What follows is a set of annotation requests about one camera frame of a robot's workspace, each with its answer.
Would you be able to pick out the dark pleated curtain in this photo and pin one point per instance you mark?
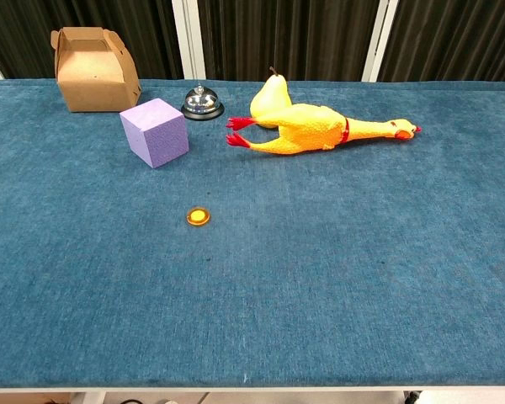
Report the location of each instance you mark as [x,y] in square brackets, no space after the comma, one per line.
[25,25]
[286,33]
[458,38]

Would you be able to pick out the blue table cloth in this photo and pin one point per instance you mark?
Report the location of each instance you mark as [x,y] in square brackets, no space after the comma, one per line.
[278,273]

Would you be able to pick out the yellow pear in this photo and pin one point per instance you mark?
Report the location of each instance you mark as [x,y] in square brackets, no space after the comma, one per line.
[273,97]

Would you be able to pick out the orange round disc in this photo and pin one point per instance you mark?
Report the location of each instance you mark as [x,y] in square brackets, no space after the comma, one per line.
[198,217]

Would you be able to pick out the yellow rubber chicken toy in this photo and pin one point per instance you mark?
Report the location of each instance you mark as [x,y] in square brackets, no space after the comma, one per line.
[307,128]

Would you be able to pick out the purple foam cube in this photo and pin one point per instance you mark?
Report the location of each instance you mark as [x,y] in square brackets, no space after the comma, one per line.
[155,130]

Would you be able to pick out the brown cardboard gable box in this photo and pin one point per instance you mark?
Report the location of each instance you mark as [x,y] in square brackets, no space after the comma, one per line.
[92,80]

